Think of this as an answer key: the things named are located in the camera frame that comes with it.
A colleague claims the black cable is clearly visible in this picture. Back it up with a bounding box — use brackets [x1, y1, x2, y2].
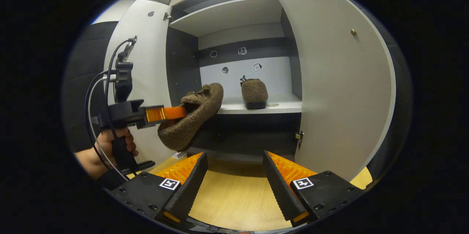
[84, 37, 138, 179]

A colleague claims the grey cabinet door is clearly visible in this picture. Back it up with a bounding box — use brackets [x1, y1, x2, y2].
[263, 0, 397, 182]
[104, 0, 176, 165]

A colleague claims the brown fuzzy shoe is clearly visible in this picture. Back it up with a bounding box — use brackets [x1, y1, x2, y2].
[240, 78, 269, 110]
[158, 83, 224, 152]

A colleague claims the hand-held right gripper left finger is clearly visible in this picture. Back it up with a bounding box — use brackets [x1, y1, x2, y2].
[110, 152, 208, 225]

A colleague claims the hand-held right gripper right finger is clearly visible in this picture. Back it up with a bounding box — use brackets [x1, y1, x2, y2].
[262, 150, 366, 224]

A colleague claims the white cable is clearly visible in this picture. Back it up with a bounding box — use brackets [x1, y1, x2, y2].
[88, 75, 129, 182]

